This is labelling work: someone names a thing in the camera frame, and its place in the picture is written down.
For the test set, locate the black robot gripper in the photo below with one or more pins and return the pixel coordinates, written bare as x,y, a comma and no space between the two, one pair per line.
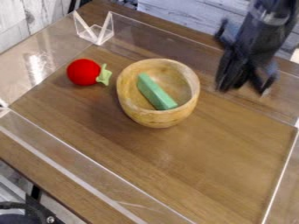
251,44

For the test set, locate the brown wooden bowl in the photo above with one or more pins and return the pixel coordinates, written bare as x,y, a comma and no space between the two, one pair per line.
179,82

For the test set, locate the green rectangular block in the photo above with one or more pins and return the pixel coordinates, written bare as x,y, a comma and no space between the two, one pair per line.
154,93

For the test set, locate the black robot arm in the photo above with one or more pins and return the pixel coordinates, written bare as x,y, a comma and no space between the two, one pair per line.
272,5

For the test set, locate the red toy tomato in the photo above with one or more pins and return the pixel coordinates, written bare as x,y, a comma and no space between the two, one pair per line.
84,72

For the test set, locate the black table clamp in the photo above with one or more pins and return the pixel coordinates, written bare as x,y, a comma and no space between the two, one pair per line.
20,209

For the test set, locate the clear acrylic tray wall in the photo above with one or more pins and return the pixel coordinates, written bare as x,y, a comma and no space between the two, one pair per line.
223,168

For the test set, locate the clear acrylic corner bracket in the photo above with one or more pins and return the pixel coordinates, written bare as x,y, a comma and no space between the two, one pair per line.
96,34

